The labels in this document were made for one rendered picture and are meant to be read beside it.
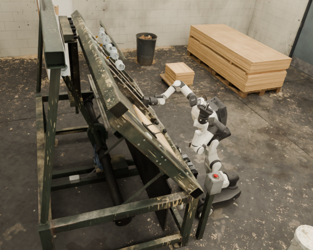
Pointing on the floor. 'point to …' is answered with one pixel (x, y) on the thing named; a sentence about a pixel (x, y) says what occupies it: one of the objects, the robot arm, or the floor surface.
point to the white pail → (307, 239)
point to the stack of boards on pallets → (237, 59)
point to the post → (204, 216)
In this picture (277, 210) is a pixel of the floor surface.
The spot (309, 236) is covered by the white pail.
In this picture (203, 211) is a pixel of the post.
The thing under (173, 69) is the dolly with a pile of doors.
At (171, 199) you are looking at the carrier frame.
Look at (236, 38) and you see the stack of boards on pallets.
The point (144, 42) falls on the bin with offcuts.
